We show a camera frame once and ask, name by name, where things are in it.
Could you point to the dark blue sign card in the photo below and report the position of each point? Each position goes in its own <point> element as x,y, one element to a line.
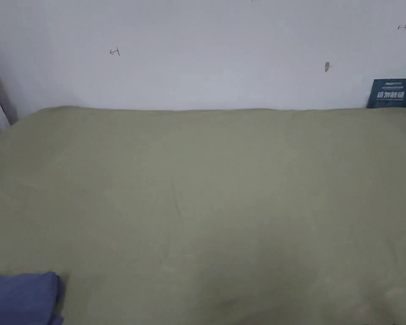
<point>390,93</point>

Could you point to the bed with pale green sheet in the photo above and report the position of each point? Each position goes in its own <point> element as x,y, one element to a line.
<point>203,203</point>

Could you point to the blue garment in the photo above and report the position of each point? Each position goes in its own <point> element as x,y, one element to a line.
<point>18,298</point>

